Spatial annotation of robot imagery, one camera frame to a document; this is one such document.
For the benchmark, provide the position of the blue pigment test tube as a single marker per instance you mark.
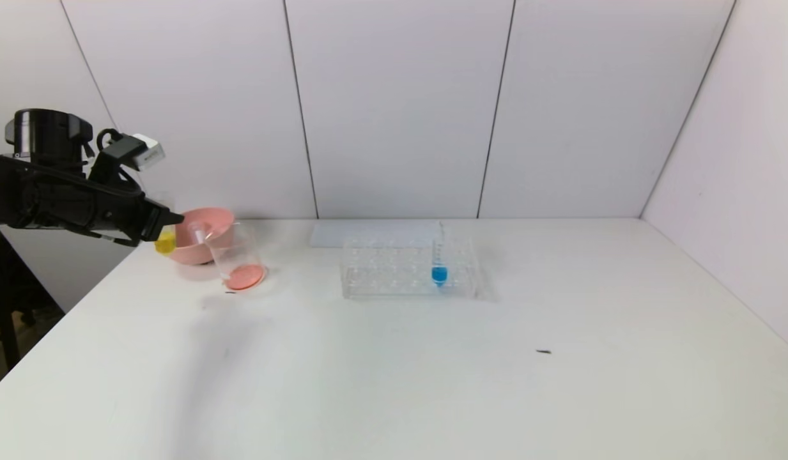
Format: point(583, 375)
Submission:
point(439, 275)

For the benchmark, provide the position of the clear acrylic test tube rack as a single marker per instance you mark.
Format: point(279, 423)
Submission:
point(461, 271)

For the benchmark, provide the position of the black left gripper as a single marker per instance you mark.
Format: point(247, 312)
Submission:
point(152, 220)

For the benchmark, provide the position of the white paper sheet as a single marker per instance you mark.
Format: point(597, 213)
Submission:
point(326, 236)

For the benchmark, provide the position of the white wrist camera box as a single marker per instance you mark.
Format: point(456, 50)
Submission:
point(147, 152)

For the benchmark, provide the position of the clear glass beaker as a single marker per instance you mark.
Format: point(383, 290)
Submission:
point(243, 275)

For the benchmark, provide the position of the black stand beside table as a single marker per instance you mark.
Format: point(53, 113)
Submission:
point(7, 306)

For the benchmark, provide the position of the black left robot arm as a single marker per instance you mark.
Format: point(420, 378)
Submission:
point(36, 198)

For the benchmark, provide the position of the red pigment test tube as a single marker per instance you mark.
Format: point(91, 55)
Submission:
point(198, 235)

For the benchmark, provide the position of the yellow pigment test tube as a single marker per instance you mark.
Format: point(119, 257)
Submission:
point(165, 243)

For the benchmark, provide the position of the pink plastic bowl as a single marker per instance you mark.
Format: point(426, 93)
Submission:
point(205, 246)

